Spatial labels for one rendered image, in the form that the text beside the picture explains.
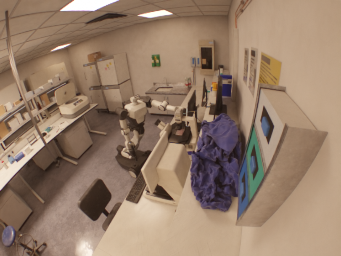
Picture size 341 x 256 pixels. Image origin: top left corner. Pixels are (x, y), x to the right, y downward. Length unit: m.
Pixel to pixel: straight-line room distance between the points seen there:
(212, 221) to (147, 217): 0.74
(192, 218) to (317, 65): 0.81
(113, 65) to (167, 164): 3.69
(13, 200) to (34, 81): 3.65
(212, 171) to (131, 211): 0.91
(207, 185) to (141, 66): 4.24
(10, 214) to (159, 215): 2.74
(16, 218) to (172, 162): 3.07
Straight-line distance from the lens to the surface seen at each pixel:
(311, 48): 0.40
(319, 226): 0.32
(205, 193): 0.87
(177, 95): 3.86
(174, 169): 1.04
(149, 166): 1.01
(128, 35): 4.84
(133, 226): 1.44
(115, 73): 4.41
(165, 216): 1.42
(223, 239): 0.82
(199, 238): 0.81
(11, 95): 5.26
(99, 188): 1.63
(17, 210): 3.34
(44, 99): 3.69
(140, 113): 1.98
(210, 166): 0.90
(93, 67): 4.99
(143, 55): 4.63
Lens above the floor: 2.04
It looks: 33 degrees down
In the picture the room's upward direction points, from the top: 6 degrees counter-clockwise
